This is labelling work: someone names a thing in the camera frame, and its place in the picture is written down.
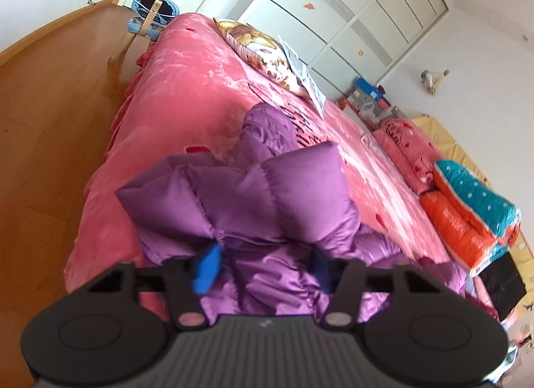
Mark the gold printed pillow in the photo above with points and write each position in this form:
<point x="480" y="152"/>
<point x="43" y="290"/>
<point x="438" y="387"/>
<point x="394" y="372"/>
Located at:
<point x="258" y="52"/>

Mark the blue wooden child chair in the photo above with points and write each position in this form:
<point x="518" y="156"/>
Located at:
<point x="150" y="10"/>

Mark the black cloth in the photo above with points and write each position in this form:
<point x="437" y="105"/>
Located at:
<point x="502" y="283"/>

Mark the yellow padded headboard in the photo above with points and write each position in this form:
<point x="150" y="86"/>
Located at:
<point x="463" y="146"/>

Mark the purple puffer jacket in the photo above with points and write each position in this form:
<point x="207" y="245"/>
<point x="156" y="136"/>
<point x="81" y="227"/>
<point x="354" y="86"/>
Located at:
<point x="271" y="204"/>

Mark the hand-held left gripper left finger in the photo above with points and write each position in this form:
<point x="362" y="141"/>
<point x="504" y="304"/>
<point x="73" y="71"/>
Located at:
<point x="206" y="267"/>

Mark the clear plastic hanger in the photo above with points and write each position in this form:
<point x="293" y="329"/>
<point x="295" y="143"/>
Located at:
<point x="371" y="141"/>

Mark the pink heart print bed blanket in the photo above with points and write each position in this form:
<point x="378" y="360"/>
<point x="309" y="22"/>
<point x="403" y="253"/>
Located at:
<point x="187" y="91"/>

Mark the stack of shoe boxes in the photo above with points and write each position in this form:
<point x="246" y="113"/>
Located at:
<point x="367" y="98"/>

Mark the white sliding wardrobe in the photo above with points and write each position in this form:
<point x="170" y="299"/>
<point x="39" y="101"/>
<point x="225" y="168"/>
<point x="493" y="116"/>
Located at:
<point x="358" y="8"/>

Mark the folded pink heart blanket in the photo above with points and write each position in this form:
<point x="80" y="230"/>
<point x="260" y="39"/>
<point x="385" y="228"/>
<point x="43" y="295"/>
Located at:
<point x="406" y="150"/>

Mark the white printed paper sheets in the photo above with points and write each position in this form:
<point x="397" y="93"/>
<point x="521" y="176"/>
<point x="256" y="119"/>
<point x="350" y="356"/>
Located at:
<point x="306" y="75"/>

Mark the teal and orange quilt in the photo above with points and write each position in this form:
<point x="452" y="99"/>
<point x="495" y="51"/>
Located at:
<point x="471" y="212"/>

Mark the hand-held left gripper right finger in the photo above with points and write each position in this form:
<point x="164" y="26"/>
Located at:
<point x="323" y="274"/>

